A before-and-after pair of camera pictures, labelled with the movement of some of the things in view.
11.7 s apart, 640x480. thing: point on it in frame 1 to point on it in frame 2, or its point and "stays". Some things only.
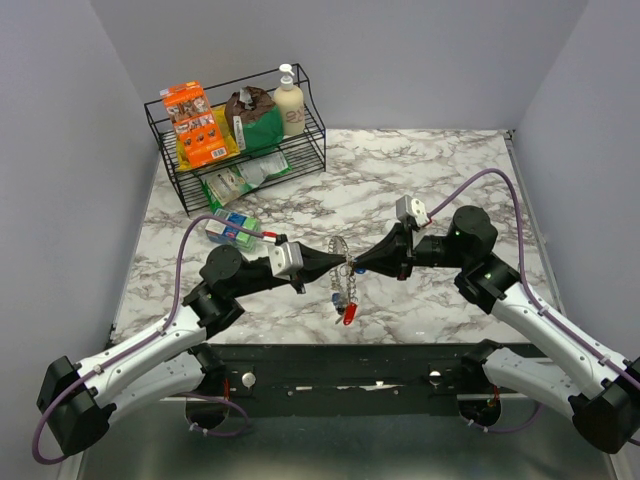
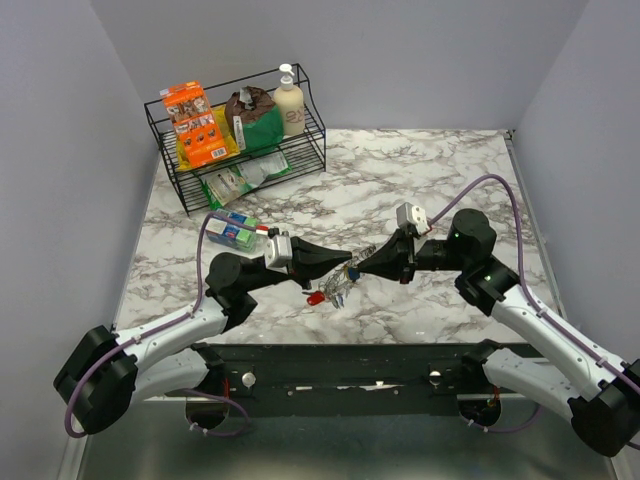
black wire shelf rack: [230, 141] stays
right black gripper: [393, 255] stays
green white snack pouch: [224, 185] stays
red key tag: [349, 313] to [316, 297]
